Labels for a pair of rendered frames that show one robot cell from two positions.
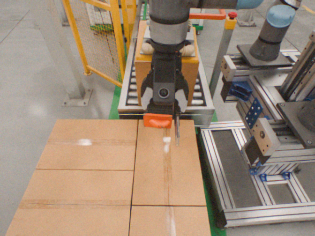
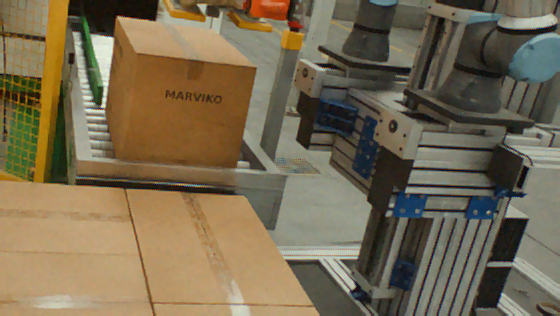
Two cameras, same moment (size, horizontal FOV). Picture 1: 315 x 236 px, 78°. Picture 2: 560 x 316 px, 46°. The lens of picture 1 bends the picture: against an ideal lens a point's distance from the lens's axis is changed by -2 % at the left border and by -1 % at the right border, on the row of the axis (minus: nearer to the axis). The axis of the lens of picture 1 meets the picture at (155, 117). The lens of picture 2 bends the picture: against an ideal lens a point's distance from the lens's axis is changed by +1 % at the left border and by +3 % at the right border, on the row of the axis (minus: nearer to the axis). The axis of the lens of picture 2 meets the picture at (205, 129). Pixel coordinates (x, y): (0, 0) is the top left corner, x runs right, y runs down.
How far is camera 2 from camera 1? 101 cm
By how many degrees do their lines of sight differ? 34
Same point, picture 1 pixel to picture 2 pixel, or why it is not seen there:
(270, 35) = (372, 18)
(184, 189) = (260, 283)
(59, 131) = not seen: outside the picture
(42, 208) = not seen: outside the picture
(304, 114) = (445, 87)
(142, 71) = (147, 76)
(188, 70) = (235, 82)
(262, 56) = (364, 52)
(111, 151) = (77, 227)
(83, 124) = not seen: outside the picture
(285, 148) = (432, 140)
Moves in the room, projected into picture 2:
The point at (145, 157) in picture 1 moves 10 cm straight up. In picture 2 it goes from (160, 238) to (166, 205)
